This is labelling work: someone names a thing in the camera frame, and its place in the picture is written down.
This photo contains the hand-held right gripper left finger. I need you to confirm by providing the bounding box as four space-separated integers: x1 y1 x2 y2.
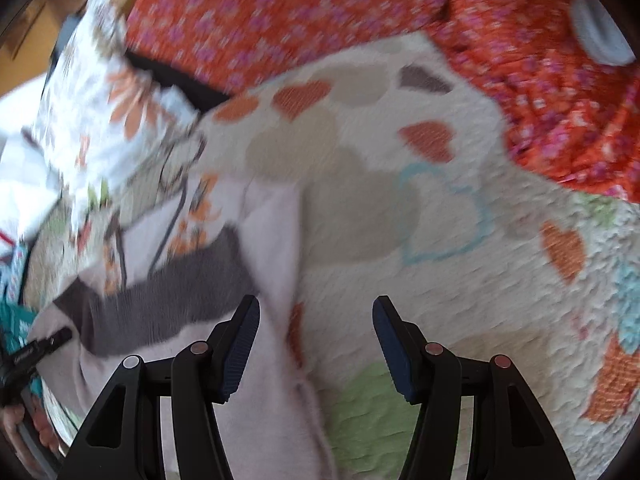
60 294 262 480

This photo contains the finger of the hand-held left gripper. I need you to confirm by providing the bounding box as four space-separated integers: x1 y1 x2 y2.
17 326 74 362

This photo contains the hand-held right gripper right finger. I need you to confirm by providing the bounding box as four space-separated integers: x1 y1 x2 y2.
372 295 577 480

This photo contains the pale pink floral zip sweater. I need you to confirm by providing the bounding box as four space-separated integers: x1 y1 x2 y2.
30 172 341 480

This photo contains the person's left hand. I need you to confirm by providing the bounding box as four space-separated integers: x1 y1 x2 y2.
0 402 62 463

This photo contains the green box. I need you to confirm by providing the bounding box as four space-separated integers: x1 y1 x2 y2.
0 299 48 403

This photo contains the light blue patterned strip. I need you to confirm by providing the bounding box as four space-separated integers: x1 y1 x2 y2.
0 241 32 302

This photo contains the quilted heart pattern bedspread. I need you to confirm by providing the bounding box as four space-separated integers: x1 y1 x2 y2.
20 35 640 480

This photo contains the white printed plastic bag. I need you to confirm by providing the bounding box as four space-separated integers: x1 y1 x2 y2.
0 77 63 253

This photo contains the white floral pillow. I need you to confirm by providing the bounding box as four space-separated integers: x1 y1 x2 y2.
27 0 203 226

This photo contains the orange floral blanket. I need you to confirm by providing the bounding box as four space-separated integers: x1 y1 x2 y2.
124 0 640 202

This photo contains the white round object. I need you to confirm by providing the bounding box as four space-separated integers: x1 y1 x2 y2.
569 0 637 67

